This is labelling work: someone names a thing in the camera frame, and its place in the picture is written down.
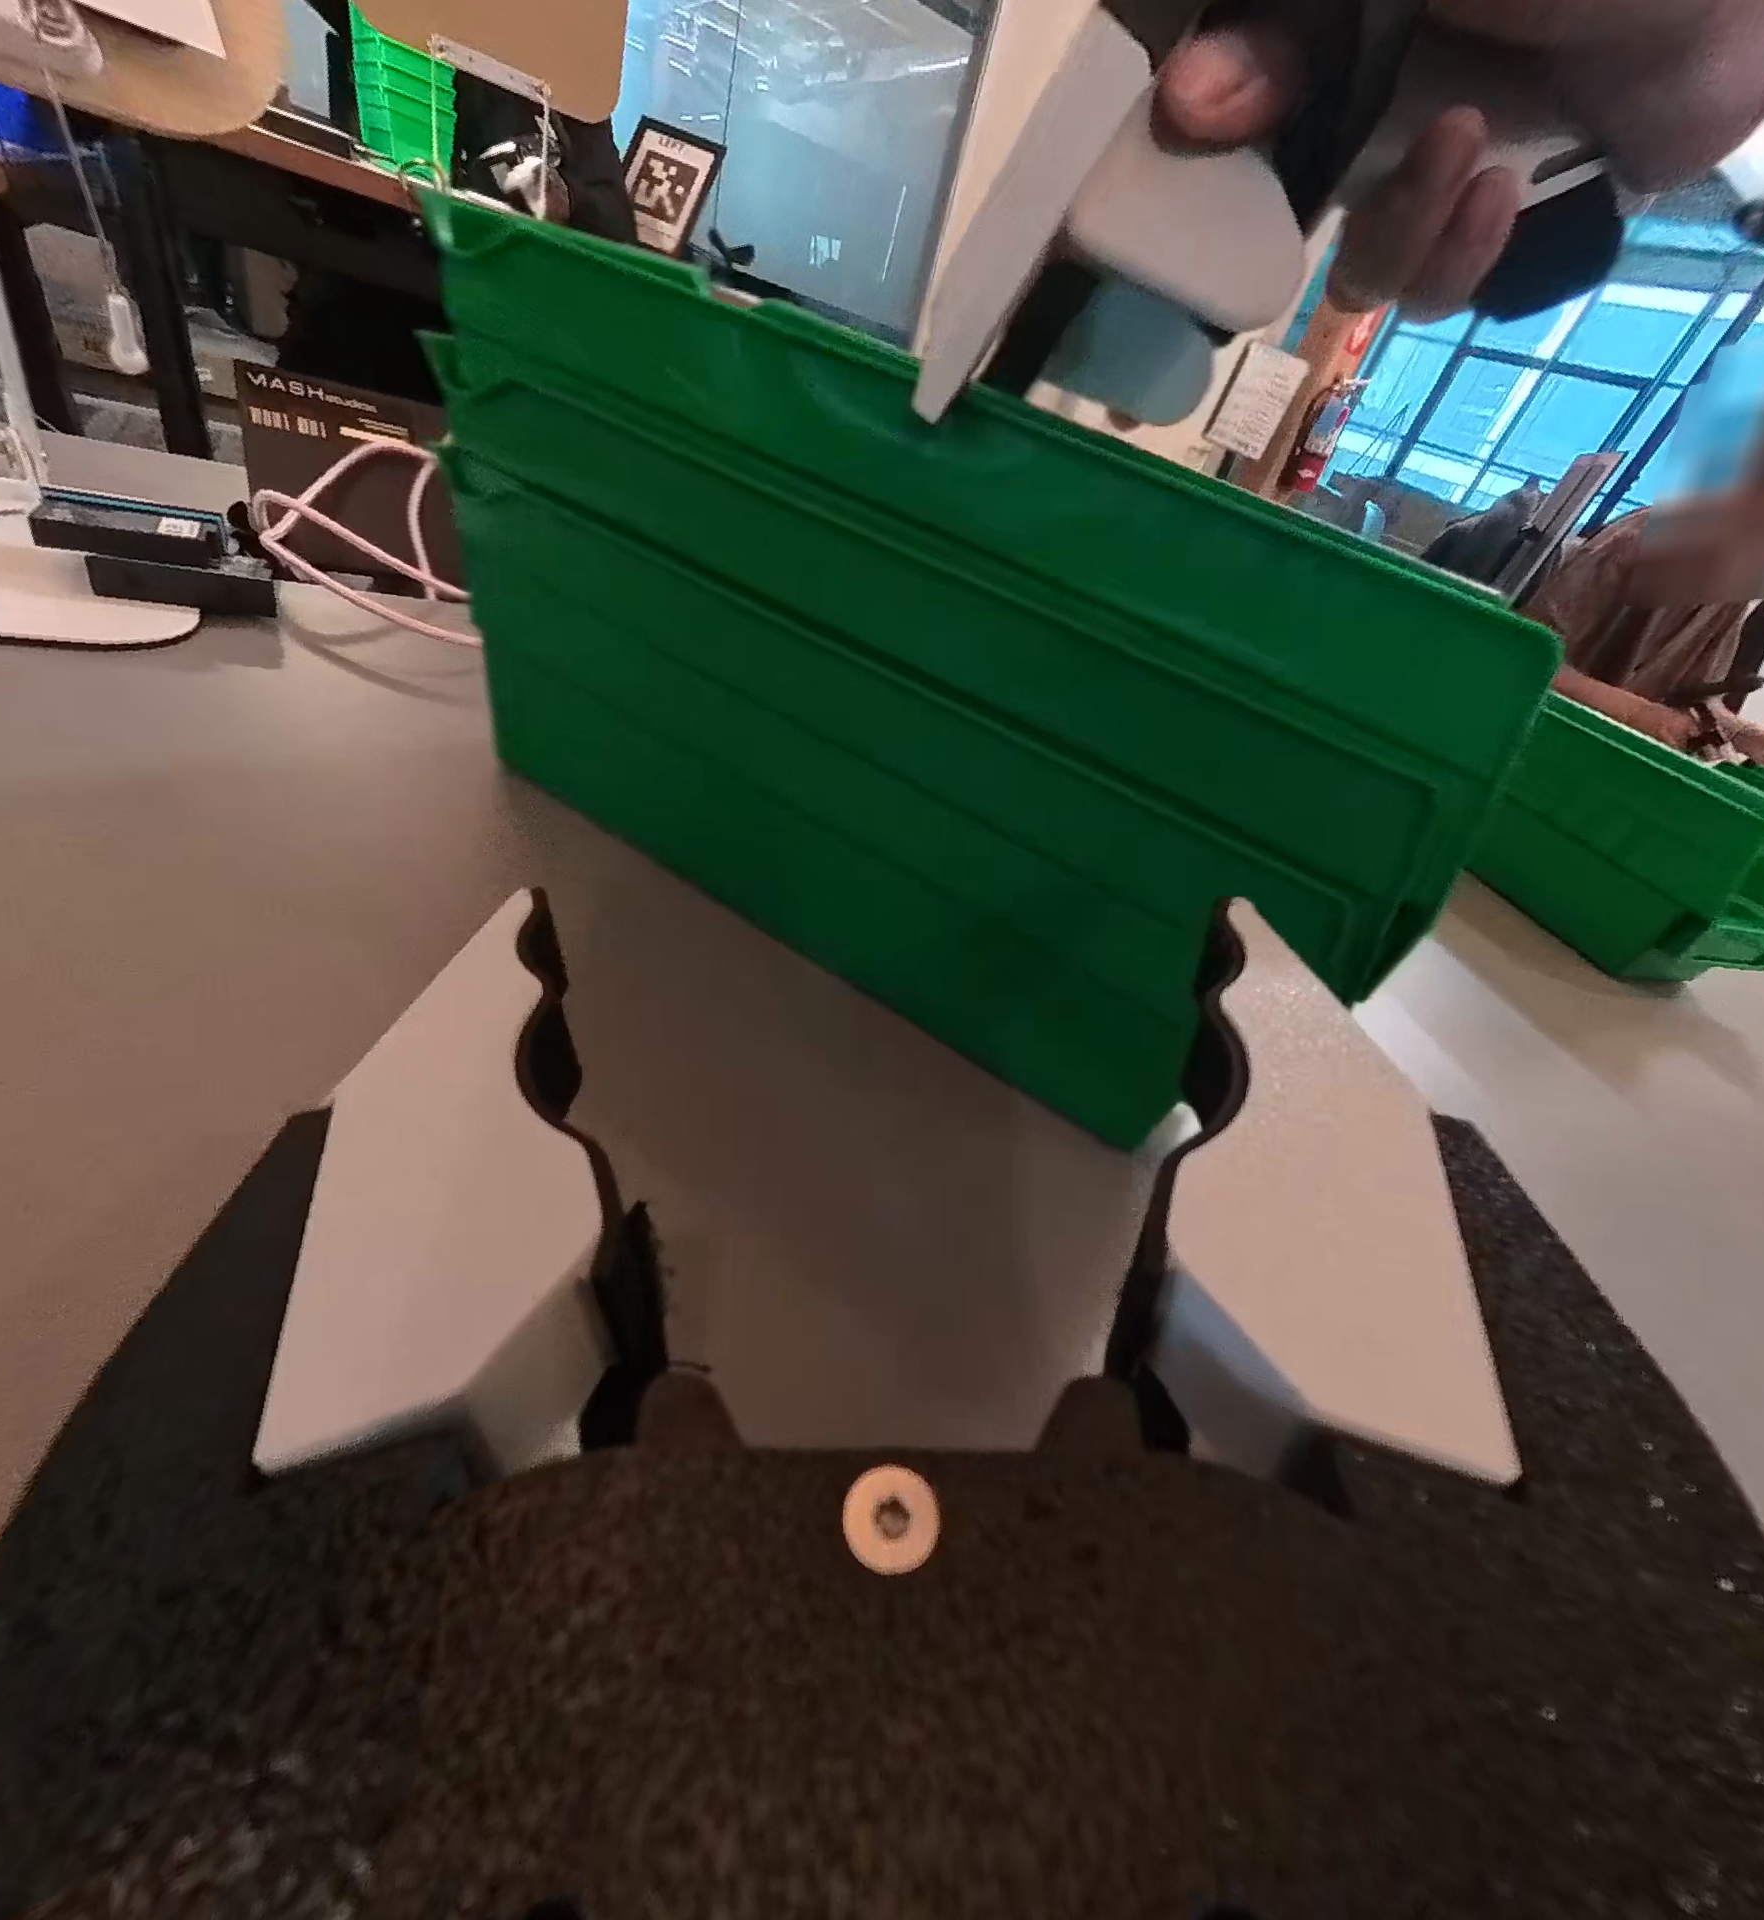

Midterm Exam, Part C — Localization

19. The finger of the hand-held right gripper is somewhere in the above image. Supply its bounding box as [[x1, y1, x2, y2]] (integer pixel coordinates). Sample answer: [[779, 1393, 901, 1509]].
[[912, 0, 1158, 425], [993, 259, 1218, 425]]

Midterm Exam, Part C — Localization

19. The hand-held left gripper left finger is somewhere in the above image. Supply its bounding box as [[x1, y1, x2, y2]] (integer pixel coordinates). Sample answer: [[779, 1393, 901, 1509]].
[[252, 888, 672, 1478]]

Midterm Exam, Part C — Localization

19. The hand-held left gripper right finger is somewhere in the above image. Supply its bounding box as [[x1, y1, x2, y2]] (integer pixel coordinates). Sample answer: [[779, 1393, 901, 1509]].
[[1106, 900, 1524, 1486]]

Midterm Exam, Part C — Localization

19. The person's right hand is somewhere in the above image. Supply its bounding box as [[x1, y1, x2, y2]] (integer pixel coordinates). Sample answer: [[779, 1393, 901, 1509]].
[[1152, 0, 1764, 325]]

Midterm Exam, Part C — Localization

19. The red fire extinguisher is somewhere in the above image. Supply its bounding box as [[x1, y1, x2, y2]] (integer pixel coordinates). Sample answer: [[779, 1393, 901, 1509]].
[[1278, 375, 1367, 501]]

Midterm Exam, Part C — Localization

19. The fiducial tag sign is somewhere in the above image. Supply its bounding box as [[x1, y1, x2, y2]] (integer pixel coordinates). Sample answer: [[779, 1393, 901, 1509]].
[[618, 117, 729, 260]]

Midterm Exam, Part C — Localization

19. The tan rounded panel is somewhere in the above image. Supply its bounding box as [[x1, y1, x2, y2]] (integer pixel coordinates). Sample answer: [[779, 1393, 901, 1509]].
[[356, 0, 628, 126]]

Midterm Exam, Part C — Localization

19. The small green bin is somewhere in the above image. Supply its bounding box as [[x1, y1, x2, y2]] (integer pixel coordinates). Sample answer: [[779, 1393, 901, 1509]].
[[348, 0, 460, 169]]

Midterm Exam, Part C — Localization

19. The long wooden desk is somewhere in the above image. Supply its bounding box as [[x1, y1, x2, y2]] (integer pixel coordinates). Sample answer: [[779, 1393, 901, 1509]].
[[147, 120, 452, 456]]

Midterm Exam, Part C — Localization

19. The black printed box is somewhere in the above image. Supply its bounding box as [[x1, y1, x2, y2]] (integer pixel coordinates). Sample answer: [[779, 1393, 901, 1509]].
[[233, 358, 444, 583]]

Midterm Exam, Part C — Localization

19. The black rectangular box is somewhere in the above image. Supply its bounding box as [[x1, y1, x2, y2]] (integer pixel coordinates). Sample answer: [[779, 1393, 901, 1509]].
[[84, 553, 282, 623]]

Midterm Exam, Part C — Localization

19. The white flat stand base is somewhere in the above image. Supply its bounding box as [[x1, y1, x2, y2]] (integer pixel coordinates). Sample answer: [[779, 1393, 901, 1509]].
[[0, 465, 208, 653]]

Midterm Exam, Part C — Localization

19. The instruction sheet on stand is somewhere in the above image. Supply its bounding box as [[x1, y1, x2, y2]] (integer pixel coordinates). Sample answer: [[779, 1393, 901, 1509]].
[[0, 0, 287, 143]]

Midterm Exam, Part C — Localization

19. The black box blue edge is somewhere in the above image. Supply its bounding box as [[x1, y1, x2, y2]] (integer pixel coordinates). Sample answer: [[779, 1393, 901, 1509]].
[[30, 486, 233, 572]]

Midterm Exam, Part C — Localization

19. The wall notice sheet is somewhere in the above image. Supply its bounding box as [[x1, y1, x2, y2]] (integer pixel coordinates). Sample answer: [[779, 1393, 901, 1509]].
[[1224, 343, 1315, 461]]

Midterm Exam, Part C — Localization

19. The pink cable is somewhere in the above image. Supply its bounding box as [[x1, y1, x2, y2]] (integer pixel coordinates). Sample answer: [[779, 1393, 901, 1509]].
[[249, 441, 489, 649]]

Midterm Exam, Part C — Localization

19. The white cable with plug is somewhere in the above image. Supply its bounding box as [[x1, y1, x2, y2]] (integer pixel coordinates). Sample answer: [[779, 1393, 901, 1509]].
[[65, 180, 155, 380]]

